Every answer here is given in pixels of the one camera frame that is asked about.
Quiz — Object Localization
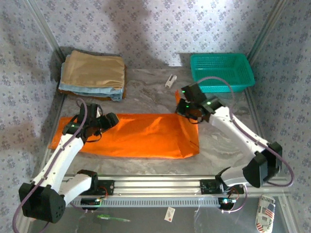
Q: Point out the stack of towels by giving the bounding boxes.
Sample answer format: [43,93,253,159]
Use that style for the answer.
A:
[58,62,124,102]

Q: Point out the orange trousers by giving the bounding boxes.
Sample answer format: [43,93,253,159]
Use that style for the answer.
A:
[48,89,200,160]

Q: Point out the teal plastic basket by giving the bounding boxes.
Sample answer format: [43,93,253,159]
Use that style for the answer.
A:
[189,52,256,94]

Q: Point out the white spare gripper part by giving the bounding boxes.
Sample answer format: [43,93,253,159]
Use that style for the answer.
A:
[164,74,177,88]

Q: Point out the black controller board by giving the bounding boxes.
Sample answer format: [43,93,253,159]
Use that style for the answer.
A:
[218,197,237,209]
[80,198,101,211]

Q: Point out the green pen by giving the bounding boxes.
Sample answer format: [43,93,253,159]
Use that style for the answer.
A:
[97,214,131,223]

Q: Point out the white red card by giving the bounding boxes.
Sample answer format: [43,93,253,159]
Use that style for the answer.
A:
[164,207,176,223]

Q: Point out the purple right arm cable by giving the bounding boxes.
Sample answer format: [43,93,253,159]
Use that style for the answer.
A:
[197,76,295,215]

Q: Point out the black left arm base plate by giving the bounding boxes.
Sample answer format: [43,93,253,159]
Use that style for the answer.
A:
[72,180,115,196]

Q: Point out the aluminium rail beam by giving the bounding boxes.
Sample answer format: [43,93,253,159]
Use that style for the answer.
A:
[25,173,291,198]

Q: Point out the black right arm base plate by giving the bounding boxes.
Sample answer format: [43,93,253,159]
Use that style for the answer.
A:
[200,179,224,195]

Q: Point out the aluminium corner post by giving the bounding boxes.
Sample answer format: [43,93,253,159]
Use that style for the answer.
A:
[242,0,289,72]
[24,0,68,65]

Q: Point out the grey slotted cable duct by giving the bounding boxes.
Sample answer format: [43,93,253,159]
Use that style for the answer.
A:
[68,198,234,208]

